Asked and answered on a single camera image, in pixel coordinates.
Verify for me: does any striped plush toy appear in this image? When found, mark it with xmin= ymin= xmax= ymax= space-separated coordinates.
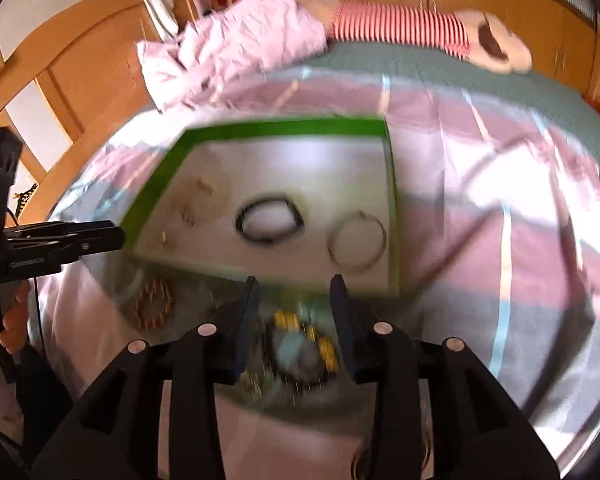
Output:
xmin=300 ymin=0 xmax=534 ymax=77

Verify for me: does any yellow bead bracelet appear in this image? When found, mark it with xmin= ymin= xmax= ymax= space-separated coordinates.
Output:
xmin=272 ymin=310 xmax=340 ymax=372

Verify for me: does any white cloth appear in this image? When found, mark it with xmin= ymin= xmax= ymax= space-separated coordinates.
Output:
xmin=134 ymin=0 xmax=181 ymax=43

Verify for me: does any white crumpled blanket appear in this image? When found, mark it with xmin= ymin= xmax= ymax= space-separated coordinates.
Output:
xmin=136 ymin=0 xmax=329 ymax=112

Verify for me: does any dark cloth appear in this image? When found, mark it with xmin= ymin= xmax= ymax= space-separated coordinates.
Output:
xmin=10 ymin=350 xmax=77 ymax=466

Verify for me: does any black cable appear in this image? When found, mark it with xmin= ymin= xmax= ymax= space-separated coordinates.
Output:
xmin=27 ymin=275 xmax=47 ymax=363

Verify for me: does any black wrist watch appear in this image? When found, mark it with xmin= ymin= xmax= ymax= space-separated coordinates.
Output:
xmin=234 ymin=199 xmax=304 ymax=246

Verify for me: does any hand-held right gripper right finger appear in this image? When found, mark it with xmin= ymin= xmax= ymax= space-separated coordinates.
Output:
xmin=329 ymin=274 xmax=561 ymax=480

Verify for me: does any green cardboard box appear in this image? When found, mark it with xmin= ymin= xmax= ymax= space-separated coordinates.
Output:
xmin=122 ymin=117 xmax=402 ymax=297

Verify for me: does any silver bangle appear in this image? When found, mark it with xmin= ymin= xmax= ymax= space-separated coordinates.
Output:
xmin=326 ymin=210 xmax=389 ymax=272

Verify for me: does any pink grey patchwork bedsheet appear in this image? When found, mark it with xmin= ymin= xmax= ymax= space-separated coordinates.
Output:
xmin=30 ymin=40 xmax=600 ymax=480

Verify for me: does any person's left hand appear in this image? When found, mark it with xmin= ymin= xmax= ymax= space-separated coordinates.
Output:
xmin=0 ymin=280 xmax=32 ymax=356

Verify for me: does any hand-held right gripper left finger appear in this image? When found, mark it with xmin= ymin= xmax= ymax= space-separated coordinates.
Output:
xmin=30 ymin=275 xmax=262 ymax=480

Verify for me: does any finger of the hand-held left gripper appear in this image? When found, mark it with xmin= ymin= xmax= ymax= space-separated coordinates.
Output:
xmin=2 ymin=220 xmax=127 ymax=261

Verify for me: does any brown bead bracelet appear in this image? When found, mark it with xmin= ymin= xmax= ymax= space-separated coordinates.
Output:
xmin=133 ymin=279 xmax=176 ymax=332

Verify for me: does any clear plastic wrist watch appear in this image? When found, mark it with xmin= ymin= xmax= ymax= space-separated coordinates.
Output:
xmin=179 ymin=175 xmax=231 ymax=226

